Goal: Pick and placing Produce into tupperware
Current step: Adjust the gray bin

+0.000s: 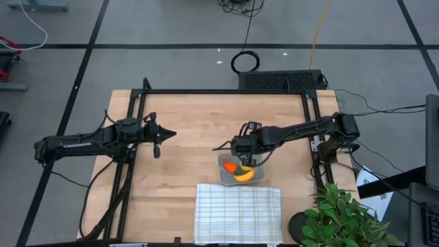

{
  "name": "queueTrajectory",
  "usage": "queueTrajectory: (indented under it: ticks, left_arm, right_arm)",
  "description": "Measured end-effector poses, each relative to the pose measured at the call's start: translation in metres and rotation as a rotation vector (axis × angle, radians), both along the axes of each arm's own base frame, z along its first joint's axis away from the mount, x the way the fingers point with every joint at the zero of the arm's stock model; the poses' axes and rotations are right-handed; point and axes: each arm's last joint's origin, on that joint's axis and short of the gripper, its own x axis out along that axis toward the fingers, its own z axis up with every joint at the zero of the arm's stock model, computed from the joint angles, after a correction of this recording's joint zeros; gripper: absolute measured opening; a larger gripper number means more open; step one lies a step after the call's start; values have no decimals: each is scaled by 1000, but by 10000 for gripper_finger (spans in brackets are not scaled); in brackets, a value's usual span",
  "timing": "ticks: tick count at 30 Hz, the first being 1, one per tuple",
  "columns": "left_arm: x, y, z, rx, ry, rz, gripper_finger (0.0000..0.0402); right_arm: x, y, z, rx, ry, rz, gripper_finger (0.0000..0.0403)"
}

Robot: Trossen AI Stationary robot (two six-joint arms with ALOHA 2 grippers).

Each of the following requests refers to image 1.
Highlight red hose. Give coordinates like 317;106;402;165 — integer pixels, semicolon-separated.
0;36;22;82

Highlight black round plant pot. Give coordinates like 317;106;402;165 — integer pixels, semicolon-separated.
288;211;311;245

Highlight black cables beside table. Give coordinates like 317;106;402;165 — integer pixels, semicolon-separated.
334;88;427;117

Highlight white plaid kitchen towel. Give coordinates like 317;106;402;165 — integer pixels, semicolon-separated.
193;183;284;245

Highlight tangled black cable bundle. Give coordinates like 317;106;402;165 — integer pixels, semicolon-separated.
217;0;265;17

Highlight white floor cable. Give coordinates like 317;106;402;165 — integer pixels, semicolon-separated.
0;0;49;51

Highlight yellow toy banana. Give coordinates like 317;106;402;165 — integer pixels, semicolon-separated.
233;169;256;183

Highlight grey monitor back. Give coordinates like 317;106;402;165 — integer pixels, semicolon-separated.
425;94;439;189

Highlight black perforated computer case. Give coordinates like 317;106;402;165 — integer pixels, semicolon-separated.
238;69;327;91

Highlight white printed paper sheet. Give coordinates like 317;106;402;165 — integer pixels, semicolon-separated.
356;166;394;222

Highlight green leafy plant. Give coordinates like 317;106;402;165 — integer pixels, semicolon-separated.
301;182;399;247

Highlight grey desk foot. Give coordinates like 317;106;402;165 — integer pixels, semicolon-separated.
6;0;69;11
0;81;27;93

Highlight black aluminium table frame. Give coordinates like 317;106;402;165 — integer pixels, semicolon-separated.
82;78;335;241

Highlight black floor bar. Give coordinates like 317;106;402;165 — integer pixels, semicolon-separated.
358;166;426;200

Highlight yellow floor cable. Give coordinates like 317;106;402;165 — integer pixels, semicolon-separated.
308;0;331;71

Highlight black object on floor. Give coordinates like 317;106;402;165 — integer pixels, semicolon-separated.
0;111;12;137

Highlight orange toy carrot green top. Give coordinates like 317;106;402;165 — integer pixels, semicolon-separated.
222;161;245;176

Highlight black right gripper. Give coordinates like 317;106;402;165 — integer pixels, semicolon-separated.
230;135;263;168

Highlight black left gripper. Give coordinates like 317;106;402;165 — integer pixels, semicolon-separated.
143;112;177;159

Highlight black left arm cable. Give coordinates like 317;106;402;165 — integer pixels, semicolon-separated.
78;159;116;239

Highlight coiled black floor cable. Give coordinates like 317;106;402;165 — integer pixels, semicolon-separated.
230;0;265;75

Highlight black keyboard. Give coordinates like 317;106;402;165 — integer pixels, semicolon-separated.
420;202;439;246

